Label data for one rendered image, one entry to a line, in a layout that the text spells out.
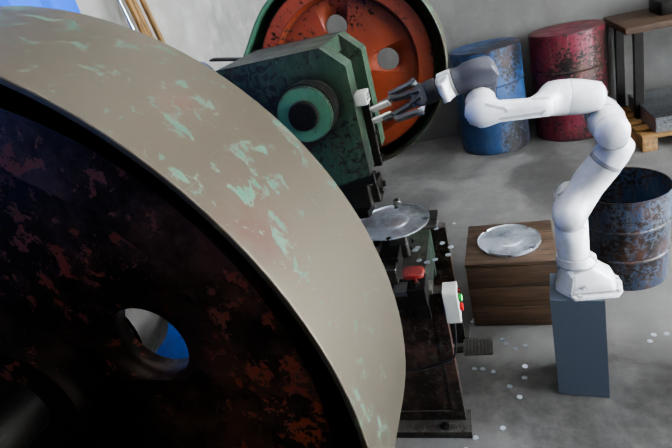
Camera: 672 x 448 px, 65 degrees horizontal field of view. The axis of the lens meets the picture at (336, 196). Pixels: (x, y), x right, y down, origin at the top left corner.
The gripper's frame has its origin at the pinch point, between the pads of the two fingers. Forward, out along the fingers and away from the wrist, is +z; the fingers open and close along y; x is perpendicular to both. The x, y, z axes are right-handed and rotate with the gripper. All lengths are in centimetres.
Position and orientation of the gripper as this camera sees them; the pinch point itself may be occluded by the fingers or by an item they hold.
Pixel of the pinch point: (380, 112)
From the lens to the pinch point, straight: 177.4
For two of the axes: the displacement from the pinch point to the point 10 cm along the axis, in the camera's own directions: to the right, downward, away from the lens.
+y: -1.7, -9.1, 3.7
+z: -8.7, 3.1, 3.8
